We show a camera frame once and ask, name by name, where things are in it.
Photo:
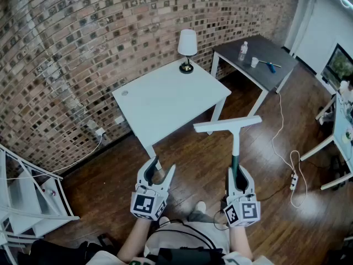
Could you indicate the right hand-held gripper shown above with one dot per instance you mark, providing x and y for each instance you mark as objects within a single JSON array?
[{"x": 248, "y": 211}]

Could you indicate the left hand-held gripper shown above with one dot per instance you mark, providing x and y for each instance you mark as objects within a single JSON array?
[{"x": 143, "y": 204}]

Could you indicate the person's left forearm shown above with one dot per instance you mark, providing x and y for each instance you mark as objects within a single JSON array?
[{"x": 135, "y": 241}]

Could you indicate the person's right forearm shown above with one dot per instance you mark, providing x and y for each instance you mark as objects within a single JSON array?
[{"x": 240, "y": 241}]

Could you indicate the white power strip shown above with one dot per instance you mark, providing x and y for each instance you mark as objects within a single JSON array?
[{"x": 294, "y": 181}]

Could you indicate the person's white shirt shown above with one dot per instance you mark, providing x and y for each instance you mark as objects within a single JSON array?
[{"x": 176, "y": 236}]

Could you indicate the white table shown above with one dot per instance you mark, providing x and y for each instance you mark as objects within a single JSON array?
[{"x": 165, "y": 98}]

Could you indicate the black chest pack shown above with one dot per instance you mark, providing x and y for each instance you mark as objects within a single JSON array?
[{"x": 190, "y": 256}]

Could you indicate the small red object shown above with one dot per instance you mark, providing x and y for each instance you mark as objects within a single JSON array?
[{"x": 52, "y": 193}]

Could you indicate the dark grey table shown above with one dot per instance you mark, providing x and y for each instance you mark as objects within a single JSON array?
[{"x": 266, "y": 77}]

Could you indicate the light desk with white legs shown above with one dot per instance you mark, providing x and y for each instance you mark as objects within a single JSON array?
[{"x": 340, "y": 131}]

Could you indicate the white paper cup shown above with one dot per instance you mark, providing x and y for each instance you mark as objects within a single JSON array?
[{"x": 254, "y": 61}]

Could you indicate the black bag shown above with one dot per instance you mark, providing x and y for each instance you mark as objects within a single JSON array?
[{"x": 55, "y": 251}]

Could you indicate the clear plastic water bottle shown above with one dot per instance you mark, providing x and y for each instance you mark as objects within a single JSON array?
[{"x": 242, "y": 51}]

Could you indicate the white shelf unit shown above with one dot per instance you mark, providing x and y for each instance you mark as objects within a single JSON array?
[{"x": 22, "y": 192}]

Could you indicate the white shade table lamp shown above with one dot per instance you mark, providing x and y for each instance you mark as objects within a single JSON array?
[{"x": 187, "y": 41}]

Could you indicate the framed screen with green picture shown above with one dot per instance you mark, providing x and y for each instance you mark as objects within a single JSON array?
[{"x": 337, "y": 68}]

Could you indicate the white wall plate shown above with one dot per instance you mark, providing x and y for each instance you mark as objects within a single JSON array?
[{"x": 118, "y": 120}]

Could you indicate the white wall plug charger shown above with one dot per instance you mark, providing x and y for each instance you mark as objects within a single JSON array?
[{"x": 99, "y": 132}]

